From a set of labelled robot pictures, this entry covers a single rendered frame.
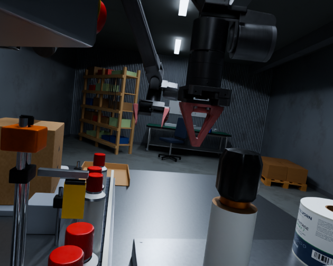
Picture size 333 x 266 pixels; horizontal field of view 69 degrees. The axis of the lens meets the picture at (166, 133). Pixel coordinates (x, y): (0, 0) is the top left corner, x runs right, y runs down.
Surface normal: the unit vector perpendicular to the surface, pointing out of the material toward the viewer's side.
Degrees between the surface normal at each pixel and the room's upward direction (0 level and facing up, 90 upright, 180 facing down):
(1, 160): 90
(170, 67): 90
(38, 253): 0
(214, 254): 90
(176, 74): 90
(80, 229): 3
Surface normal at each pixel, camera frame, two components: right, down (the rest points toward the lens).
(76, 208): 0.19, 0.12
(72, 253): 0.07, -0.99
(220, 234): -0.61, 0.00
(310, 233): -0.96, -0.09
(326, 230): -0.79, -0.04
